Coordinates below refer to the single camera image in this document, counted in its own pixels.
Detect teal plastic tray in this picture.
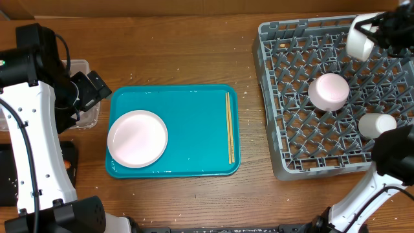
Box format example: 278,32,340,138
105,84,241,179

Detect small pink bowl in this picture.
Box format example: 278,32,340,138
308,73,349,111

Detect large pink plate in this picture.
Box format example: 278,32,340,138
107,110,168,168

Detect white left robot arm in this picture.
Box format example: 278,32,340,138
1,23,139,233

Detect wooden chopstick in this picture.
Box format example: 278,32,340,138
225,93,232,164
228,93,235,163

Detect orange sausage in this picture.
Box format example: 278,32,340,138
64,161,71,169

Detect black waste tray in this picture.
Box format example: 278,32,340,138
0,141,78,206

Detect grey plastic dish rack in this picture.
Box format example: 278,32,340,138
252,16,413,181

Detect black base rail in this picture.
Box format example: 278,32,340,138
132,223,311,233

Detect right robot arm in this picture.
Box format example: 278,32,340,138
299,1,413,233

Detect white paper cup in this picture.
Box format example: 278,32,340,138
358,113,397,139

